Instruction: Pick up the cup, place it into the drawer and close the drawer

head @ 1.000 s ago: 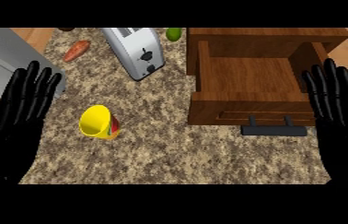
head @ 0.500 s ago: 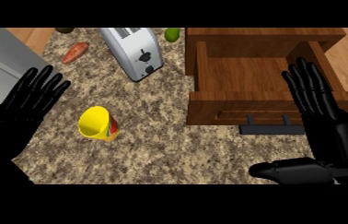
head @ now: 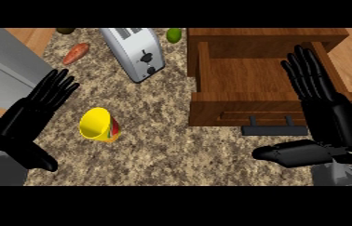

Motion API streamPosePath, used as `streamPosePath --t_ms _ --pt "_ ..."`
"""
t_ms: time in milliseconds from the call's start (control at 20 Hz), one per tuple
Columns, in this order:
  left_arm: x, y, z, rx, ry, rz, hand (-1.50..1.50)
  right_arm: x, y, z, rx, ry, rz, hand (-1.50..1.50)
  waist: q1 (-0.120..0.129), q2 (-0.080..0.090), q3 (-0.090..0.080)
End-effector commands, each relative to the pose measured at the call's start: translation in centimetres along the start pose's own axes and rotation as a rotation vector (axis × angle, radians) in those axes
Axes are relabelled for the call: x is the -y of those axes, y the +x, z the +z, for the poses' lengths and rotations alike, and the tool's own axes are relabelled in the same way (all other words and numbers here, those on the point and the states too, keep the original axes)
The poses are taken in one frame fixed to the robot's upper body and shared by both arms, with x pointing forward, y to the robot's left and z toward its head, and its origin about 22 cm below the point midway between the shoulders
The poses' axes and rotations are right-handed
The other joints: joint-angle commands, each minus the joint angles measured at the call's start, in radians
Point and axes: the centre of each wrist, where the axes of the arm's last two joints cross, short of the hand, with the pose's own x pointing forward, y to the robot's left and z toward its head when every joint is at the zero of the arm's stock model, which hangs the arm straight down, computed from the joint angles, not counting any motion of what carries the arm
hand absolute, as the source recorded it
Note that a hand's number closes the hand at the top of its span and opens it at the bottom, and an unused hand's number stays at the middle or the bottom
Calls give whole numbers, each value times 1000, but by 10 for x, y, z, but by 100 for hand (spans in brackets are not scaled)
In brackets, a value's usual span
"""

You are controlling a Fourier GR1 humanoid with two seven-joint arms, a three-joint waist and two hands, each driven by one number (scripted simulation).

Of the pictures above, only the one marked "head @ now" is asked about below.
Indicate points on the wooden drawer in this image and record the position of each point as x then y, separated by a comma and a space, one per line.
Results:
248, 90

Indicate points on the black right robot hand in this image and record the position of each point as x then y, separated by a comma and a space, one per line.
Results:
326, 118

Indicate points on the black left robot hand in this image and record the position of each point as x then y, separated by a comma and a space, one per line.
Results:
27, 118

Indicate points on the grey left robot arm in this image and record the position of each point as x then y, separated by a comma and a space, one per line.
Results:
11, 174

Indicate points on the green lime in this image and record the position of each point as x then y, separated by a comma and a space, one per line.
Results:
174, 35

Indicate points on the orange sweet potato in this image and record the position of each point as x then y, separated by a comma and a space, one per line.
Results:
76, 53

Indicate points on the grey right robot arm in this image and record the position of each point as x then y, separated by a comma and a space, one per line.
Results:
332, 175

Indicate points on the wooden cabinet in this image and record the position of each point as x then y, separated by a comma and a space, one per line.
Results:
257, 40

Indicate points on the grey appliance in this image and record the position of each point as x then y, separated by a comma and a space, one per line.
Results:
15, 71

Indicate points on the yellow cup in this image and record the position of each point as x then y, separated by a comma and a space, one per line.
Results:
100, 125

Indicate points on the dark green avocado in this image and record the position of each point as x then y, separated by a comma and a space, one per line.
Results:
66, 30

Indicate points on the silver toaster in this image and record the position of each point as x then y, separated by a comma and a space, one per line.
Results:
135, 51

